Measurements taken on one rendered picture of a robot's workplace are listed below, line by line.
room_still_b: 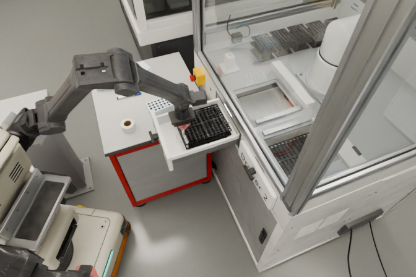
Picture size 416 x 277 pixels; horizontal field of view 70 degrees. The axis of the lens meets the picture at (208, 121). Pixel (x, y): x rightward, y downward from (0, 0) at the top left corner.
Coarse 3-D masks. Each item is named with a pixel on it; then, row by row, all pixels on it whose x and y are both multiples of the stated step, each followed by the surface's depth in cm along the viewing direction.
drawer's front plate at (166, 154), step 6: (150, 114) 142; (156, 120) 135; (156, 126) 133; (156, 132) 141; (162, 138) 129; (162, 144) 127; (168, 150) 125; (168, 156) 123; (168, 162) 125; (168, 168) 131
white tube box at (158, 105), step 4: (152, 100) 161; (156, 100) 161; (160, 100) 161; (164, 100) 161; (148, 104) 161; (152, 104) 159; (156, 104) 159; (160, 104) 160; (164, 104) 159; (168, 104) 160; (148, 108) 157; (152, 108) 157; (156, 108) 157; (160, 108) 157; (164, 108) 157; (168, 108) 159; (172, 108) 160; (156, 112) 156; (160, 112) 158; (164, 112) 159
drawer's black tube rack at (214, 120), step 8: (216, 104) 146; (200, 112) 143; (208, 112) 143; (216, 112) 143; (192, 120) 139; (200, 120) 139; (208, 120) 143; (216, 120) 140; (224, 120) 140; (192, 128) 136; (200, 128) 136; (208, 128) 140; (216, 128) 140; (224, 128) 140; (192, 136) 137; (200, 136) 133; (208, 136) 133; (216, 136) 137; (224, 136) 137; (184, 144) 134; (192, 144) 134; (200, 144) 134
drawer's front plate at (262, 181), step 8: (240, 144) 130; (240, 152) 133; (248, 152) 124; (248, 160) 126; (248, 168) 129; (256, 168) 119; (256, 176) 122; (264, 176) 117; (264, 184) 116; (264, 192) 118; (272, 192) 113; (264, 200) 121; (272, 200) 113
